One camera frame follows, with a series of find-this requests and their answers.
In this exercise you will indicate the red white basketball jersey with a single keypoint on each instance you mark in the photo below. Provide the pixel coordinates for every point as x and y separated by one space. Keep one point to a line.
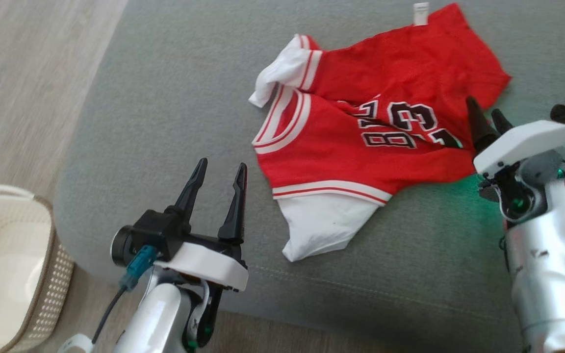
385 73

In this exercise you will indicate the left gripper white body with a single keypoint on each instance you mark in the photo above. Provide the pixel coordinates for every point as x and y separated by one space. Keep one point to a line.
209 267

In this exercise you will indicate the grey sofa seat cushion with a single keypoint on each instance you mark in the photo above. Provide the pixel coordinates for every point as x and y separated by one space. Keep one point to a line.
174 98

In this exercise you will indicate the cream perforated laundry basket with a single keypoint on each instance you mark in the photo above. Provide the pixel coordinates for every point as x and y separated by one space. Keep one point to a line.
8 264

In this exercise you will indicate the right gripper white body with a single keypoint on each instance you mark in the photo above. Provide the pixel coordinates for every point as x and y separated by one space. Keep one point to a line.
532 139

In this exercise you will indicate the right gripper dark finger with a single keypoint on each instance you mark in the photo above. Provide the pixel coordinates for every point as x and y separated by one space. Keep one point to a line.
481 127
502 123

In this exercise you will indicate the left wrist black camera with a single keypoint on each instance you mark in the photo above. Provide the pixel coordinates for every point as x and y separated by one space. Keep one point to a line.
152 233

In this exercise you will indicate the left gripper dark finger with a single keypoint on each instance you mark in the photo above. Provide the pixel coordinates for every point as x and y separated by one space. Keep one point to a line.
192 193
236 215

